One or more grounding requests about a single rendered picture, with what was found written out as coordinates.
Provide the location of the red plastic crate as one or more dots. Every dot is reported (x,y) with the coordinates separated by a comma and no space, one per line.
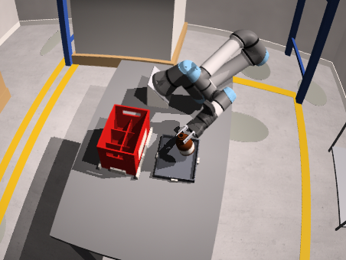
(130,133)

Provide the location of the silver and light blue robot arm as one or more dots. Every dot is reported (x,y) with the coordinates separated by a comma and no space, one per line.
(214,71)

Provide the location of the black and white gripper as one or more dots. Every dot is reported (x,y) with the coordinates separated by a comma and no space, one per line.
(202,120)

